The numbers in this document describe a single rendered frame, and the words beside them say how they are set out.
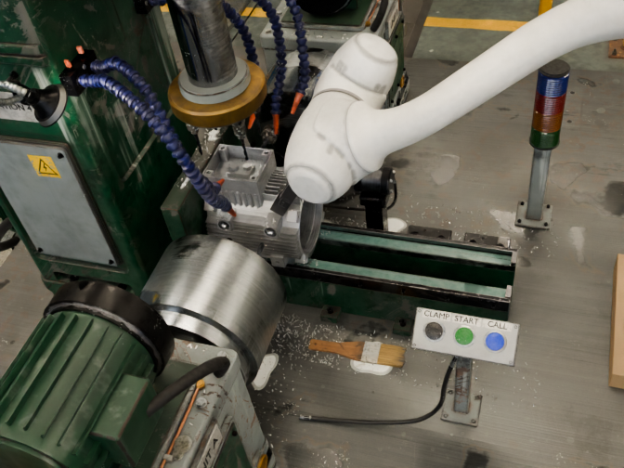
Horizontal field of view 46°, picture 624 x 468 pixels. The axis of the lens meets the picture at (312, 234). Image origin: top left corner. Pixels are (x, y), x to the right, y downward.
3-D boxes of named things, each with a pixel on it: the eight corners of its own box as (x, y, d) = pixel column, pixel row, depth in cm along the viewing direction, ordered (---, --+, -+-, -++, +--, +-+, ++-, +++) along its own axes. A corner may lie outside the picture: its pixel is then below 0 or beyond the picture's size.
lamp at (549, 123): (530, 132, 153) (532, 114, 150) (533, 114, 157) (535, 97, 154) (560, 135, 151) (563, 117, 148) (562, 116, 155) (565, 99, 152)
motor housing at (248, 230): (215, 266, 158) (196, 203, 145) (246, 206, 170) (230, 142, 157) (304, 280, 153) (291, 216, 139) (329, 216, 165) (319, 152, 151)
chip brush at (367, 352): (306, 355, 154) (306, 352, 154) (312, 335, 158) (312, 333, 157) (403, 369, 149) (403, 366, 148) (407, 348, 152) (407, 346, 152)
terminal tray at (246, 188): (208, 202, 150) (200, 176, 145) (227, 168, 157) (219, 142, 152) (262, 210, 147) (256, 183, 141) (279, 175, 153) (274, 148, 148)
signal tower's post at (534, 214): (513, 226, 172) (531, 76, 142) (518, 202, 177) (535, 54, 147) (549, 230, 170) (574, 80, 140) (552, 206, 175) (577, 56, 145)
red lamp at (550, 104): (532, 114, 150) (534, 96, 147) (535, 97, 154) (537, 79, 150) (563, 117, 148) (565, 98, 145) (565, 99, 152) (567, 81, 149)
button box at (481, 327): (413, 347, 128) (409, 347, 123) (420, 307, 129) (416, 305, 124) (513, 366, 123) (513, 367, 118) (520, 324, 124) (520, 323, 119)
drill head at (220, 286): (109, 448, 132) (58, 371, 114) (190, 292, 155) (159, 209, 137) (237, 481, 124) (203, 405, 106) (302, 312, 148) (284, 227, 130)
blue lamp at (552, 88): (534, 96, 147) (537, 77, 143) (537, 79, 150) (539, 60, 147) (565, 98, 145) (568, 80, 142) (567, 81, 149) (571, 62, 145)
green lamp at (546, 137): (527, 148, 156) (530, 132, 153) (531, 130, 160) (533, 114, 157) (557, 151, 155) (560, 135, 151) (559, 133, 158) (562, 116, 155)
